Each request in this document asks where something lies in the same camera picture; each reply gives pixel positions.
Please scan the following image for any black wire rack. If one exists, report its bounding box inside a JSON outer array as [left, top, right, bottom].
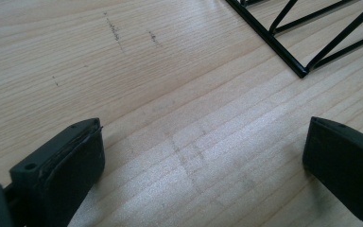
[[225, 0, 363, 79]]

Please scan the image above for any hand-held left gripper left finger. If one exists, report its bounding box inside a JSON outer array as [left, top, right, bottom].
[[9, 117, 106, 227]]

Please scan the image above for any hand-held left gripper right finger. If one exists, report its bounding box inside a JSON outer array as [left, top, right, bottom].
[[302, 115, 363, 227]]

